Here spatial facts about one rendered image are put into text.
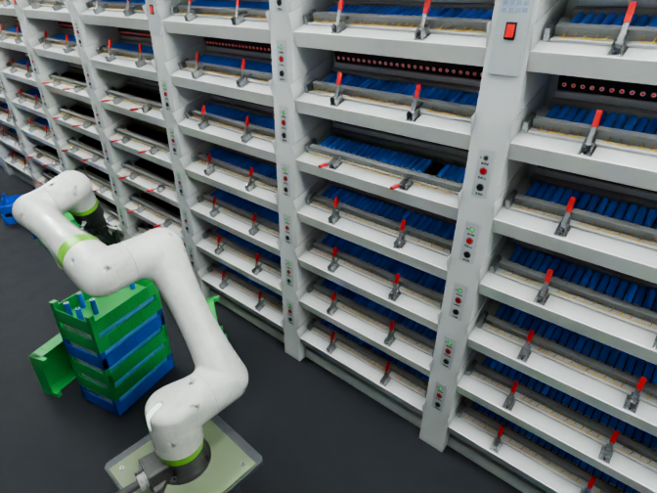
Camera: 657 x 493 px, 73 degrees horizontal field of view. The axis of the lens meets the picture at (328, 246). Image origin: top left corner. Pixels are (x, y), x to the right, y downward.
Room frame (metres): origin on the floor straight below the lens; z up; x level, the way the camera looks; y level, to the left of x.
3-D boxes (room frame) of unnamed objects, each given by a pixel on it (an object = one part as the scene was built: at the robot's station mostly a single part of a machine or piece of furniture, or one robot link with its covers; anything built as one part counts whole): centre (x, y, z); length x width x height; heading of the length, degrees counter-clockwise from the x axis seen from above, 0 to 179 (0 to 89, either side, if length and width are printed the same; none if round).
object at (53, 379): (1.41, 1.06, 0.10); 0.30 x 0.08 x 0.20; 160
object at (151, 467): (0.75, 0.44, 0.32); 0.26 x 0.15 x 0.06; 130
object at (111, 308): (1.35, 0.82, 0.44); 0.30 x 0.20 x 0.08; 155
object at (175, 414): (0.80, 0.39, 0.45); 0.16 x 0.13 x 0.19; 139
